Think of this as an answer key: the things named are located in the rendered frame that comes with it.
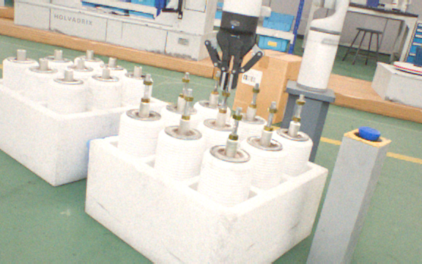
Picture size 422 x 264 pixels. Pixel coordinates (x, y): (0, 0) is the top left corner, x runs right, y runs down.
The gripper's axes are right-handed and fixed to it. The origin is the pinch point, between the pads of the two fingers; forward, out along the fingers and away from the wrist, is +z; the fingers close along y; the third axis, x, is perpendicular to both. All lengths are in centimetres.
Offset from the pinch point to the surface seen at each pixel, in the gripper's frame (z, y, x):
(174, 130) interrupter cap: 9.8, -5.7, -11.7
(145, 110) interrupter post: 8.4, -14.3, -8.2
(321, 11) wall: -25, -72, 822
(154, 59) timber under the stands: 30, -105, 168
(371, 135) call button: 2.5, 30.3, -4.3
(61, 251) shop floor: 35.0, -19.1, -26.7
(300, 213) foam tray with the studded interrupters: 25.4, 21.3, 2.0
